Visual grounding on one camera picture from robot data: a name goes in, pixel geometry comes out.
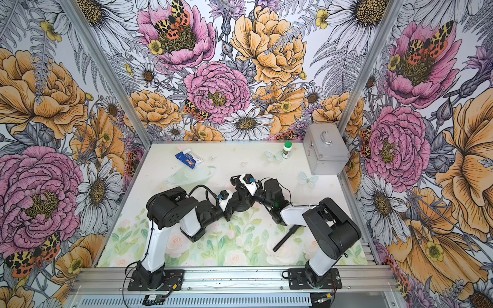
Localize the black round stand base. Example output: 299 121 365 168
232 200 251 213

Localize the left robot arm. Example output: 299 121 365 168
128 187 239 291

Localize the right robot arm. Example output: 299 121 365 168
218 174 362 290

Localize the blue gauze bandage packet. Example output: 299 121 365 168
175 148 204 169

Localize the white green-capped pill bottle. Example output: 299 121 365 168
282 141 292 159

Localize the silver first aid case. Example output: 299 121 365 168
303 123 350 175

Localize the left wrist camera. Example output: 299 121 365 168
218 189 233 212

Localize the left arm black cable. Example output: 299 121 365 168
187 184 218 207

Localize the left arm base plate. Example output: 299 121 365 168
127 269 185 291

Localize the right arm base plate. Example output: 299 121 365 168
282 268 343 290

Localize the white vented cable duct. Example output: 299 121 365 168
73 293 312 307

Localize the aluminium front rail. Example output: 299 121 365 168
69 265 398 295

